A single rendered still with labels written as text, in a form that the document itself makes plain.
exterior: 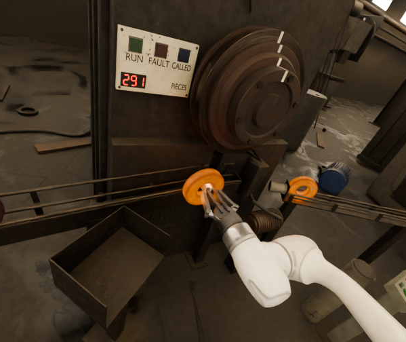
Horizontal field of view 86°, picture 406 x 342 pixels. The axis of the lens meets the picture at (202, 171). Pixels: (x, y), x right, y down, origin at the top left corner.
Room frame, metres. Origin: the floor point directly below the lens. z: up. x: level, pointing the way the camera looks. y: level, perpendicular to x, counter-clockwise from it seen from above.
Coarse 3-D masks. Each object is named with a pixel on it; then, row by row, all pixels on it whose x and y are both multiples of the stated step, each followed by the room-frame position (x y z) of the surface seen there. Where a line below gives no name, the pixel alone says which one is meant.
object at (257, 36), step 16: (256, 32) 0.79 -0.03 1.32; (272, 32) 0.83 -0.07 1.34; (224, 48) 0.78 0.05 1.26; (240, 48) 0.77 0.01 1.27; (208, 64) 0.77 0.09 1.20; (224, 64) 0.75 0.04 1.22; (208, 80) 0.72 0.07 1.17; (208, 96) 0.73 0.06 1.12; (208, 128) 0.75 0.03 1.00; (208, 144) 0.77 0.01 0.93
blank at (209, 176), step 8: (208, 168) 0.64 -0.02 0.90; (192, 176) 0.60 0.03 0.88; (200, 176) 0.59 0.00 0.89; (208, 176) 0.61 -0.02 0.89; (216, 176) 0.63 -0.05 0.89; (184, 184) 0.59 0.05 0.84; (192, 184) 0.58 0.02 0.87; (200, 184) 0.59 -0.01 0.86; (216, 184) 0.64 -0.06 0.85; (184, 192) 0.58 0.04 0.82; (192, 192) 0.58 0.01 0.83; (200, 192) 0.64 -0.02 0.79; (192, 200) 0.59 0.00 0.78; (200, 200) 0.61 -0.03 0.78
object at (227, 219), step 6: (216, 210) 0.51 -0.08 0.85; (234, 210) 0.53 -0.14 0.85; (216, 216) 0.48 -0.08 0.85; (222, 216) 0.49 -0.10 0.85; (228, 216) 0.48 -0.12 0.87; (234, 216) 0.48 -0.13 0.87; (216, 222) 0.48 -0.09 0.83; (222, 222) 0.46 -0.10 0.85; (228, 222) 0.46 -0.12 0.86; (234, 222) 0.46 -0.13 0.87; (240, 222) 0.47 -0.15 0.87; (222, 228) 0.45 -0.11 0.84; (222, 234) 0.45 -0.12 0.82
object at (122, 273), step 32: (128, 224) 0.51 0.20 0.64; (64, 256) 0.31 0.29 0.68; (96, 256) 0.39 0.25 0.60; (128, 256) 0.42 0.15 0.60; (160, 256) 0.45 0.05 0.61; (64, 288) 0.26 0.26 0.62; (96, 288) 0.30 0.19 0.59; (128, 288) 0.33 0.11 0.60; (96, 320) 0.22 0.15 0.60; (128, 320) 0.45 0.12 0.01
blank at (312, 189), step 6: (294, 180) 1.04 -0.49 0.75; (300, 180) 1.03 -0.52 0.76; (306, 180) 1.03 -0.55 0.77; (312, 180) 1.04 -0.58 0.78; (294, 186) 1.03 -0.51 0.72; (300, 186) 1.03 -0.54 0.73; (306, 186) 1.04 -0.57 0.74; (312, 186) 1.04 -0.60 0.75; (288, 192) 1.03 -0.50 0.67; (294, 192) 1.03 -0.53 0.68; (300, 192) 1.06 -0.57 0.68; (306, 192) 1.05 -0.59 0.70; (312, 192) 1.04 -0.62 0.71
